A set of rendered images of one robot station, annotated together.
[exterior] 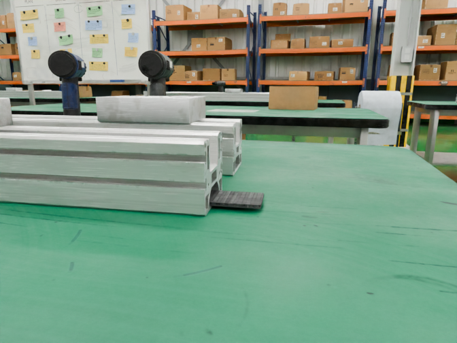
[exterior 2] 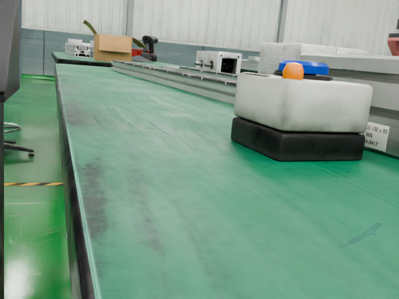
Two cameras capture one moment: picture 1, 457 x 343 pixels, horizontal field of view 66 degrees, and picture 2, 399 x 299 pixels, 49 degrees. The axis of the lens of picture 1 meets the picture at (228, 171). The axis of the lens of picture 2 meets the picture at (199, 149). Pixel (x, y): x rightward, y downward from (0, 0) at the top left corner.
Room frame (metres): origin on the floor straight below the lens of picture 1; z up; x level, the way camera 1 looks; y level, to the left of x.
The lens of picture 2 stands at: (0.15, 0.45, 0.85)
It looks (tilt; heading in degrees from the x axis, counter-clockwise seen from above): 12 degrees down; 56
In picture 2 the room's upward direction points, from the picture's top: 5 degrees clockwise
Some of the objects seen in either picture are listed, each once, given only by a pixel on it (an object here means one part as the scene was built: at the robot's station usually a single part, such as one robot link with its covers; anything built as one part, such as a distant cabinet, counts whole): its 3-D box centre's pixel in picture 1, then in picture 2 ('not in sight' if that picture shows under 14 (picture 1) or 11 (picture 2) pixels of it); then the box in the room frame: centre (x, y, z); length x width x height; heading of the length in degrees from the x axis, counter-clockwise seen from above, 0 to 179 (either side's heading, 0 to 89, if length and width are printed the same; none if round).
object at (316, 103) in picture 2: not in sight; (306, 113); (0.42, 0.71, 0.81); 0.10 x 0.08 x 0.06; 170
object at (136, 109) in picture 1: (154, 116); not in sight; (0.64, 0.13, 0.87); 0.16 x 0.11 x 0.07; 80
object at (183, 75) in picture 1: (205, 64); not in sight; (10.71, 0.69, 1.58); 2.83 x 0.98 x 3.15; 75
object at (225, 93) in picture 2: not in sight; (157, 75); (0.68, 1.47, 0.79); 0.96 x 0.04 x 0.03; 80
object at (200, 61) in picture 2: not in sight; (208, 64); (1.08, 1.83, 0.83); 0.11 x 0.10 x 0.10; 169
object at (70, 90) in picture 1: (74, 99); not in sight; (0.89, 0.38, 0.89); 0.20 x 0.08 x 0.22; 12
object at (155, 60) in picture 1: (161, 100); not in sight; (0.89, 0.17, 0.89); 0.20 x 0.08 x 0.22; 179
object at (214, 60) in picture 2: not in sight; (219, 66); (1.04, 1.71, 0.83); 0.11 x 0.10 x 0.10; 170
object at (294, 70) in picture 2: not in sight; (293, 70); (0.38, 0.69, 0.85); 0.01 x 0.01 x 0.01
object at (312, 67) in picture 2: not in sight; (303, 73); (0.41, 0.71, 0.84); 0.04 x 0.04 x 0.02
